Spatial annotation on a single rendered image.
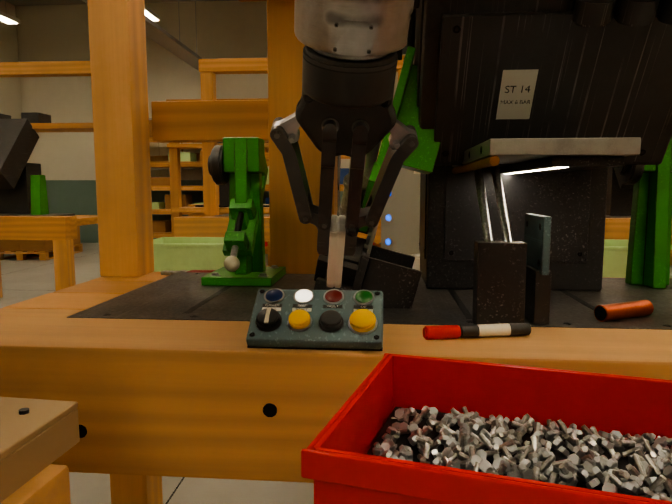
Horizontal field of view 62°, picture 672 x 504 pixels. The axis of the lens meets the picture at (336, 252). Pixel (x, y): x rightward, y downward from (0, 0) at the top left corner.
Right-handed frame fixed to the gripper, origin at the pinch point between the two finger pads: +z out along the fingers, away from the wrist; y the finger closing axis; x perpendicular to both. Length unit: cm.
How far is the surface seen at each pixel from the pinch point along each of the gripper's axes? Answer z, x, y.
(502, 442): 2.4, -19.4, 13.1
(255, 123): 20, 74, -19
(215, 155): 15, 48, -22
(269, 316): 9.5, 0.2, -6.8
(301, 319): 9.2, -0.3, -3.2
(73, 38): 317, 1062, -513
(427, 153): 2.7, 28.4, 12.8
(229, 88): 373, 1000, -203
